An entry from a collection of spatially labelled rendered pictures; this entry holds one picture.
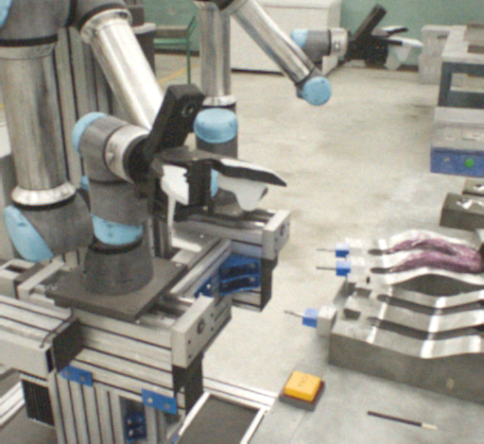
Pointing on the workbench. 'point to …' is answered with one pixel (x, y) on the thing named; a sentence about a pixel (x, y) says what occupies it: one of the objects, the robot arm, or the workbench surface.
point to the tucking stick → (402, 420)
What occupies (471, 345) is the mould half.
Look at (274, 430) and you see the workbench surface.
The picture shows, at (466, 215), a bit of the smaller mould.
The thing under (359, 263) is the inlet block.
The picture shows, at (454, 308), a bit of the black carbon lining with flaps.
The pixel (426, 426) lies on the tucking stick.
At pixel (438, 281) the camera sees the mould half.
